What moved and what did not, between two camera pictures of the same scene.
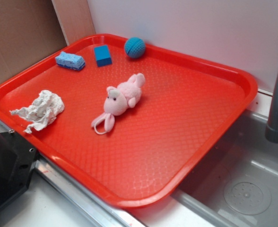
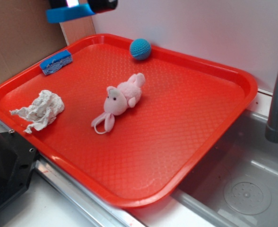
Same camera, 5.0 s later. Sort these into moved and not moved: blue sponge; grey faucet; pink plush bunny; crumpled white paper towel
Moved: blue sponge
Not moved: crumpled white paper towel; grey faucet; pink plush bunny
